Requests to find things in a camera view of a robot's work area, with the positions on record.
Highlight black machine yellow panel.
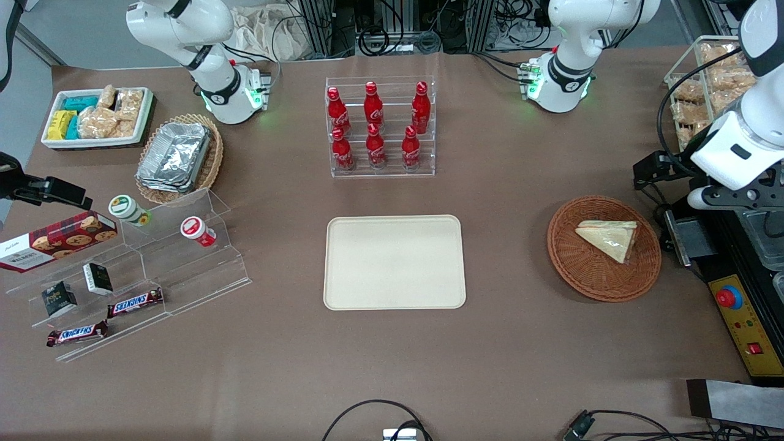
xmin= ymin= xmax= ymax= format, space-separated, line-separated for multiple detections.
xmin=692 ymin=178 xmax=784 ymax=388

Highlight clear plastic container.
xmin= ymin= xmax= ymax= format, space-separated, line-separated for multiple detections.
xmin=735 ymin=208 xmax=784 ymax=271

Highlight black hanging cable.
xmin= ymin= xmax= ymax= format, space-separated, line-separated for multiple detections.
xmin=0 ymin=0 xmax=26 ymax=92

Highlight white rectangular snack tray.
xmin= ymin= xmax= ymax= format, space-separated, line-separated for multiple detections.
xmin=41 ymin=87 xmax=154 ymax=150

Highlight clear acrylic bottle rack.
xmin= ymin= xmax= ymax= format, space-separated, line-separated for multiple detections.
xmin=325 ymin=76 xmax=436 ymax=178

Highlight grey black flat strip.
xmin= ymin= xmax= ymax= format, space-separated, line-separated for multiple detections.
xmin=685 ymin=379 xmax=784 ymax=430

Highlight black looped cable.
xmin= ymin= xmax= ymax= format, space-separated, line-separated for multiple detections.
xmin=321 ymin=399 xmax=433 ymax=441

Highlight clear acrylic step display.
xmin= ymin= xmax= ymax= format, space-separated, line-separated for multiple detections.
xmin=5 ymin=187 xmax=252 ymax=364

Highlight small dark tea box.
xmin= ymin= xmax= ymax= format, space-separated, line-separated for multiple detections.
xmin=41 ymin=281 xmax=78 ymax=318
xmin=83 ymin=262 xmax=115 ymax=296

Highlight red lid yogurt cup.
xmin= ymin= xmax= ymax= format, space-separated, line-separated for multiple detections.
xmin=180 ymin=216 xmax=217 ymax=248

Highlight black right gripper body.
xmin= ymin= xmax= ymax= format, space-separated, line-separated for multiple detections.
xmin=0 ymin=151 xmax=51 ymax=203

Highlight bagged fried snack pack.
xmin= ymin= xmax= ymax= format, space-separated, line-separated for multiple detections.
xmin=704 ymin=66 xmax=753 ymax=94
xmin=671 ymin=78 xmax=706 ymax=102
xmin=710 ymin=91 xmax=747 ymax=116
xmin=699 ymin=42 xmax=742 ymax=67
xmin=671 ymin=100 xmax=711 ymax=124
xmin=676 ymin=121 xmax=711 ymax=151

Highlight black plug with cable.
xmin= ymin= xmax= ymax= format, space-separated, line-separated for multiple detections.
xmin=562 ymin=409 xmax=784 ymax=441

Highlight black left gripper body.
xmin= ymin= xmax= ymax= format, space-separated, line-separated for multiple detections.
xmin=649 ymin=151 xmax=695 ymax=184

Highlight green lid yogurt cup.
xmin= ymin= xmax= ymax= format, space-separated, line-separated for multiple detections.
xmin=108 ymin=194 xmax=152 ymax=228

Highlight beige cloth bag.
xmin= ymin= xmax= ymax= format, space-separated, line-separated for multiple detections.
xmin=228 ymin=4 xmax=308 ymax=62

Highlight red emergency stop button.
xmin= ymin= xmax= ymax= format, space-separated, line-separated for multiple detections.
xmin=716 ymin=284 xmax=744 ymax=312

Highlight white wire rack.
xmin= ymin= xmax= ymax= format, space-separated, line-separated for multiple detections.
xmin=664 ymin=35 xmax=751 ymax=154

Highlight red cola bottle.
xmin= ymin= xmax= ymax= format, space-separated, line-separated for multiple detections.
xmin=366 ymin=122 xmax=387 ymax=170
xmin=331 ymin=127 xmax=355 ymax=172
xmin=328 ymin=86 xmax=352 ymax=137
xmin=364 ymin=81 xmax=385 ymax=127
xmin=401 ymin=126 xmax=422 ymax=170
xmin=411 ymin=81 xmax=431 ymax=135

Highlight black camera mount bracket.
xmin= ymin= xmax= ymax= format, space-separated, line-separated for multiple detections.
xmin=704 ymin=183 xmax=784 ymax=213

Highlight yellow snack pack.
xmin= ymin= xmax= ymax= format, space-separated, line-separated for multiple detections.
xmin=47 ymin=110 xmax=77 ymax=141

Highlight triangle sandwich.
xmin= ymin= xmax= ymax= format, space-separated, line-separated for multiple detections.
xmin=575 ymin=219 xmax=638 ymax=265

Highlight snickers chocolate bar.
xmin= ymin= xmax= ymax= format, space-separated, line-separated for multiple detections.
xmin=47 ymin=320 xmax=110 ymax=348
xmin=107 ymin=287 xmax=164 ymax=319

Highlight stacked foil containers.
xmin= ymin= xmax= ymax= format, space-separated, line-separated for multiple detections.
xmin=135 ymin=122 xmax=213 ymax=194

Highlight round brown wicker basket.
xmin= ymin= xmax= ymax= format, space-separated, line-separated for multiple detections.
xmin=547 ymin=195 xmax=662 ymax=303

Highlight grey metal flap plate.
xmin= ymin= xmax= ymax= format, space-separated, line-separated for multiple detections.
xmin=664 ymin=211 xmax=718 ymax=268

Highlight oval tan wicker basket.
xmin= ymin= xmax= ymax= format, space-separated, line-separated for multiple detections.
xmin=135 ymin=113 xmax=224 ymax=206

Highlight beige plastic tray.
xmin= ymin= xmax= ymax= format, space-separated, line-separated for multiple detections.
xmin=323 ymin=214 xmax=467 ymax=311

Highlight red tartan cookie box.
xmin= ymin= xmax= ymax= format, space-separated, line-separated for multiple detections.
xmin=0 ymin=210 xmax=118 ymax=274

